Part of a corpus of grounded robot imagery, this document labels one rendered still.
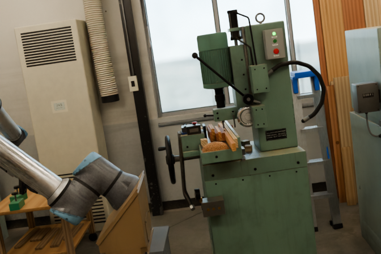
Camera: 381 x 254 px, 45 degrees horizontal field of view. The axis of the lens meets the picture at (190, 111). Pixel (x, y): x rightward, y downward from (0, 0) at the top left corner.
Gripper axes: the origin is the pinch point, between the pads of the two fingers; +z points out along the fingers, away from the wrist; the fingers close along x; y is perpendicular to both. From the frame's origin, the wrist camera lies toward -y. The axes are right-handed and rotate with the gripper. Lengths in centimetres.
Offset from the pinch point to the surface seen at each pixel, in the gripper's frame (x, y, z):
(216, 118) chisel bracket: 34, 89, 53
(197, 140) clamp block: 22, 76, 51
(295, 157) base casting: 23, 102, 99
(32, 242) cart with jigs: 50, -85, 5
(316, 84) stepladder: 118, 124, 101
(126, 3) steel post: 163, 73, -55
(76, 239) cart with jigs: 52, -60, 30
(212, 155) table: 1, 83, 60
